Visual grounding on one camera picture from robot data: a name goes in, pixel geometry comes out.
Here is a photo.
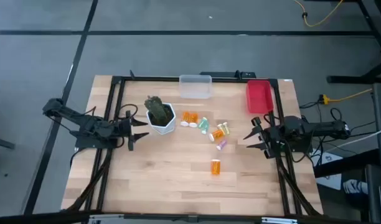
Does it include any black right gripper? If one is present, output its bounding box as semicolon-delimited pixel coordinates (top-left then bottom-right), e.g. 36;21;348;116
242;116;288;159

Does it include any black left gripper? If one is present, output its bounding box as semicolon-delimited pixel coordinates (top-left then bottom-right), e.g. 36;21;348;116
114;110;150;152

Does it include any yellow pill bottle white cap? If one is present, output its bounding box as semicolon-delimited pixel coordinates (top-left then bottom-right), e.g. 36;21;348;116
217;121;230;136

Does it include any red plastic bin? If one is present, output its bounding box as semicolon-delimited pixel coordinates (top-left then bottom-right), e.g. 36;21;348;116
245;79;275;114

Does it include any green pill bottle white cap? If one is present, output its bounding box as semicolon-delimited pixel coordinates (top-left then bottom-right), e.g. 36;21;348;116
197;116;210;135

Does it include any clear plastic bin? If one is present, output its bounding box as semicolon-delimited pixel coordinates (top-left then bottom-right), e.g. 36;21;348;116
178;74;213;100

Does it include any white hexagonal plant pot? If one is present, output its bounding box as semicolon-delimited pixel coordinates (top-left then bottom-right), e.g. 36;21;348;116
146;102;177;135

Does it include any green cactus plant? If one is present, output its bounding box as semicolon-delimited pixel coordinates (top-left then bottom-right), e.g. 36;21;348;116
143;95;170;127

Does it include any black chair base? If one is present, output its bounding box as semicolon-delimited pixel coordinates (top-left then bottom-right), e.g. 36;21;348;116
0;136;16;151

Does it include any black aluminium table frame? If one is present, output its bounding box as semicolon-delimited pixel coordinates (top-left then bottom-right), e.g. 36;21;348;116
83;74;303;217

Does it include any black cable bundle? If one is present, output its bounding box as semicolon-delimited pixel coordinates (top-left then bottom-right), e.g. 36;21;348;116
65;148;114;213
276;157;322;217

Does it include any yellow extension cable with plug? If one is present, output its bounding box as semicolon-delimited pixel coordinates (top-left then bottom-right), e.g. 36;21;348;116
317;88;374;106

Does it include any white cable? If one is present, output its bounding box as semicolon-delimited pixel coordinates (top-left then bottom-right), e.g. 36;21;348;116
326;125;381;154

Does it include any yellow cable with black clip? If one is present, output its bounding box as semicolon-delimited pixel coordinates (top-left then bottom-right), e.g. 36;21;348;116
293;0;346;28

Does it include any black desk leg frame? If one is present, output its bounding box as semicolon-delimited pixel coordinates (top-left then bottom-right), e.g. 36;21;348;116
326;0;381;85

